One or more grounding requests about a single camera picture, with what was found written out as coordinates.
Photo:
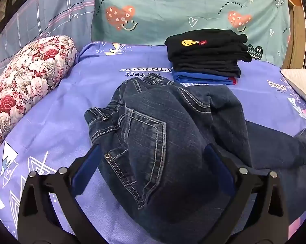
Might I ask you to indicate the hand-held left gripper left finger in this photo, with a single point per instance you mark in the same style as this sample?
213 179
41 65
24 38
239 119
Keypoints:
85 172

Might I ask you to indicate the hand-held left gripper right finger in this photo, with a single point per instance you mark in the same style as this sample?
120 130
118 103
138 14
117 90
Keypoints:
220 172

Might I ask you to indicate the dark blue denim pants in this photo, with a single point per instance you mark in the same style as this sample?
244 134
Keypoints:
147 132

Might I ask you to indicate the white quilted pillow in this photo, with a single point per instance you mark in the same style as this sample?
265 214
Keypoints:
302 86

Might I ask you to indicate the purple printed bed sheet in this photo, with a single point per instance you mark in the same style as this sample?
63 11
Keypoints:
79 94

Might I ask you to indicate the wooden headboard cabinet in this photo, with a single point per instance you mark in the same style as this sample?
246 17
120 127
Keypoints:
295 43

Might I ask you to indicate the blue folded garment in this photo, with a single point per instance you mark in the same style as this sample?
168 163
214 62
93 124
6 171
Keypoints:
193 77

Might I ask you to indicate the red floral pillow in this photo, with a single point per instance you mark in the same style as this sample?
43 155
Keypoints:
28 81

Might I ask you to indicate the stack of folded dark clothes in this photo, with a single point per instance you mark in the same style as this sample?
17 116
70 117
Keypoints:
206 53

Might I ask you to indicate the grey plaid sheet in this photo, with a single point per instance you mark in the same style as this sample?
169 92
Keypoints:
41 12

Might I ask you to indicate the teal heart print blanket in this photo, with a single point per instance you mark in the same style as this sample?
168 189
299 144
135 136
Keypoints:
168 12

